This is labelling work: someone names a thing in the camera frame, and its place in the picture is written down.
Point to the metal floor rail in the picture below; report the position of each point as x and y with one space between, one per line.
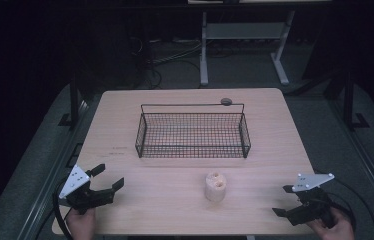
365 156
55 166

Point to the black metal stand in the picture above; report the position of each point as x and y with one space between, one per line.
74 100
349 100

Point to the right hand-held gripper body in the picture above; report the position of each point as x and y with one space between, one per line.
311 181

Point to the grey round table cap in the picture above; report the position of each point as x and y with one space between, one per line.
226 101

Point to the person's left hand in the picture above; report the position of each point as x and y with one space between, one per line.
81 225

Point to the person's right hand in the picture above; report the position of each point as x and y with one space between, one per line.
340 230

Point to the white metal desk frame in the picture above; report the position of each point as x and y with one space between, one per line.
241 30

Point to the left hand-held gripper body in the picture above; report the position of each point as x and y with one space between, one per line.
75 181

